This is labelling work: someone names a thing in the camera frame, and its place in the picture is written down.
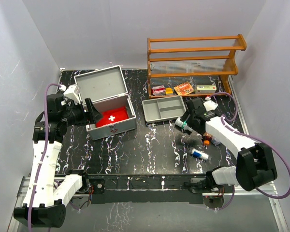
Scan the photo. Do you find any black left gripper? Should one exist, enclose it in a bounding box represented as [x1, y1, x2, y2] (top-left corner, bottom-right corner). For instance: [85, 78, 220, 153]
[61, 98, 103, 127]

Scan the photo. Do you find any white dropper bottle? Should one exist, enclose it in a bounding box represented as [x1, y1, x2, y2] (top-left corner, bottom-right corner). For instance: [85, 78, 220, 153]
[175, 117, 193, 132]

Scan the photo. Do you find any brown glass bottle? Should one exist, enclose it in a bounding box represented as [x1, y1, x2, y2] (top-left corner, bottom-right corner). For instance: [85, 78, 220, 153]
[202, 132, 212, 146]

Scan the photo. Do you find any red first aid kit pouch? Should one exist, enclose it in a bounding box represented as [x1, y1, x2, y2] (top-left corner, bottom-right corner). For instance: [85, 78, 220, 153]
[95, 107, 129, 128]

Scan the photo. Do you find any grey medicine case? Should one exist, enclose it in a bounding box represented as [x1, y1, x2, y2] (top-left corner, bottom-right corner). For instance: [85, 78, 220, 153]
[74, 65, 137, 140]

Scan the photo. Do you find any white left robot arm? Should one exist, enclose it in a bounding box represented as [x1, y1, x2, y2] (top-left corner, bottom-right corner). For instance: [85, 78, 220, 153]
[13, 93, 102, 229]

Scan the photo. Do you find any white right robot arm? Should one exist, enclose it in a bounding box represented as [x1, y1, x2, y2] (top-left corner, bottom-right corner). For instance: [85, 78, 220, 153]
[181, 98, 277, 192]

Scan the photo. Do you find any long white medicine box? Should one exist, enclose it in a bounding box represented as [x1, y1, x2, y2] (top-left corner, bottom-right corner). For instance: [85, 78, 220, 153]
[195, 85, 217, 94]

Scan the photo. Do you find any orange medicine packet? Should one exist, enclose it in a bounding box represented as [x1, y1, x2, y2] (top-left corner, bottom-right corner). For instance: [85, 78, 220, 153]
[174, 82, 194, 96]

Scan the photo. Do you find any red white medicine box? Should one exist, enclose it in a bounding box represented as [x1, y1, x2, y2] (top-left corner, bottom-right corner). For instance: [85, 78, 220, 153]
[151, 85, 166, 96]

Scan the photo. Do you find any clear round container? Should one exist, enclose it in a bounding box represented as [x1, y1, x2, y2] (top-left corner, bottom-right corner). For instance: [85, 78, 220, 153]
[211, 136, 221, 145]

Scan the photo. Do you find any blue white tube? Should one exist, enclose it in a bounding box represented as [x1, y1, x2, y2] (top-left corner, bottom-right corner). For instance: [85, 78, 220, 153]
[191, 149, 209, 161]

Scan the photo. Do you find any small yellow box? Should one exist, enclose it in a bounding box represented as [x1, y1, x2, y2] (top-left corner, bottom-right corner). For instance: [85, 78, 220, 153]
[165, 87, 174, 95]

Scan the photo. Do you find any grey divided tray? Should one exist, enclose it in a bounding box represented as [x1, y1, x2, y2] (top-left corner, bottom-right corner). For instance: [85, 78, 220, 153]
[142, 95, 186, 123]

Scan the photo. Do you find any orange wooden shelf rack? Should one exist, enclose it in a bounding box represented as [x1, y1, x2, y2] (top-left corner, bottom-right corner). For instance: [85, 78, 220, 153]
[147, 34, 247, 99]

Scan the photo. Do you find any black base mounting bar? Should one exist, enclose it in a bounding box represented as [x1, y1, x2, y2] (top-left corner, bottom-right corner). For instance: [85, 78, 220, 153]
[88, 174, 220, 204]

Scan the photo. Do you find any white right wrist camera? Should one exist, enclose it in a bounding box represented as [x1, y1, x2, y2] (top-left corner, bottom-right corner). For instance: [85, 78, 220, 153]
[203, 96, 218, 111]

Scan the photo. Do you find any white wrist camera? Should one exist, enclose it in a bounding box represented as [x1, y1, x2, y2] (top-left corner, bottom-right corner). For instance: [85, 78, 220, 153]
[203, 96, 218, 111]
[58, 84, 81, 104]

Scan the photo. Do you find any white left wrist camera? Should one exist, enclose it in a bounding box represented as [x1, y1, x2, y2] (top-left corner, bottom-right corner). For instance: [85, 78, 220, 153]
[58, 84, 81, 104]

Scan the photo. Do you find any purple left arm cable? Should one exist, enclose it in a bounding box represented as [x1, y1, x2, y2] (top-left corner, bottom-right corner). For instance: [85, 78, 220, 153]
[26, 83, 80, 229]

